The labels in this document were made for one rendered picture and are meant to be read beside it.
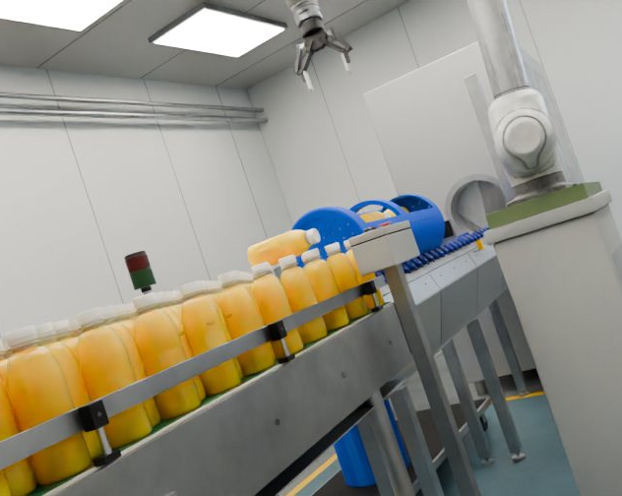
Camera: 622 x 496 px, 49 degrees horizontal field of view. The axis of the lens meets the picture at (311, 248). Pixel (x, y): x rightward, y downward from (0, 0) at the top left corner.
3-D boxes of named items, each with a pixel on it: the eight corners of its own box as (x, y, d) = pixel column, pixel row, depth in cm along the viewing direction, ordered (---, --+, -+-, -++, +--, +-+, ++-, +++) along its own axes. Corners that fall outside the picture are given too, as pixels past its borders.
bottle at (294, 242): (244, 259, 183) (302, 237, 175) (249, 240, 188) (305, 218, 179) (259, 275, 187) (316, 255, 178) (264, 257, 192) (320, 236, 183)
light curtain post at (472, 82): (595, 409, 325) (477, 74, 330) (594, 413, 319) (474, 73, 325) (583, 411, 327) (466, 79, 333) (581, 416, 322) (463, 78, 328)
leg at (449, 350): (495, 460, 303) (449, 325, 306) (493, 465, 298) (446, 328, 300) (483, 462, 306) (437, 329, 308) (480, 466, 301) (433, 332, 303)
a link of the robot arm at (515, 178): (563, 172, 212) (540, 106, 214) (565, 168, 195) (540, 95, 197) (511, 190, 217) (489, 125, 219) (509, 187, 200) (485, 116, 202)
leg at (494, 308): (529, 392, 391) (494, 288, 393) (528, 396, 386) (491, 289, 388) (520, 394, 393) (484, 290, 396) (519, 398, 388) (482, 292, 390)
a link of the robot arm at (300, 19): (313, -3, 219) (318, 13, 218) (323, 8, 228) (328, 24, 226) (287, 10, 222) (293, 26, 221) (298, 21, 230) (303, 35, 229)
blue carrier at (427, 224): (457, 243, 283) (426, 182, 286) (384, 275, 205) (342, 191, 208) (399, 272, 296) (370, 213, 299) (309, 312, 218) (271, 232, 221)
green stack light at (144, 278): (160, 281, 193) (155, 266, 194) (146, 285, 188) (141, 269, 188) (145, 288, 196) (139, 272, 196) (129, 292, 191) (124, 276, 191)
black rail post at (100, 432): (122, 456, 91) (103, 398, 91) (106, 465, 88) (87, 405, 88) (110, 458, 92) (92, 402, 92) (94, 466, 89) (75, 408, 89)
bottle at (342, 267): (374, 311, 179) (350, 244, 179) (354, 319, 174) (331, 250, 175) (356, 315, 184) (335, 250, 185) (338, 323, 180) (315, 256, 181)
